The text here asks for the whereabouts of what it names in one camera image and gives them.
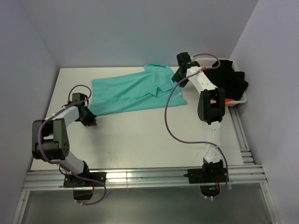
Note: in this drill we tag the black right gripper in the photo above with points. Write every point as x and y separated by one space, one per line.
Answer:
175 77

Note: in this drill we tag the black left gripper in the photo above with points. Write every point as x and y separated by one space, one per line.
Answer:
91 121

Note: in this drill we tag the teal t shirt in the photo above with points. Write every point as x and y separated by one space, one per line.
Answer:
144 90

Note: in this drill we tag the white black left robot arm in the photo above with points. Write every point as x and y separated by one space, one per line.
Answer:
50 141

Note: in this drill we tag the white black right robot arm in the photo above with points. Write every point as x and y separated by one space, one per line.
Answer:
211 110

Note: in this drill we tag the white perforated plastic basket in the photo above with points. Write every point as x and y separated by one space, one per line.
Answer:
244 96

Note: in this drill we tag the black t shirt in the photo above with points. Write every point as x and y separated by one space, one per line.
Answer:
227 78

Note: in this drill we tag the orange t shirt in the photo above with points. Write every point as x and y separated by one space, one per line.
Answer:
227 100

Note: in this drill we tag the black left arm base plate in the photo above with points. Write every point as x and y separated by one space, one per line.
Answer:
95 179

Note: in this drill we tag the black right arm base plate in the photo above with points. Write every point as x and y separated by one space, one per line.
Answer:
203 175

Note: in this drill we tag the aluminium table frame rail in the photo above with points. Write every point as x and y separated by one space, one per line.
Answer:
153 196

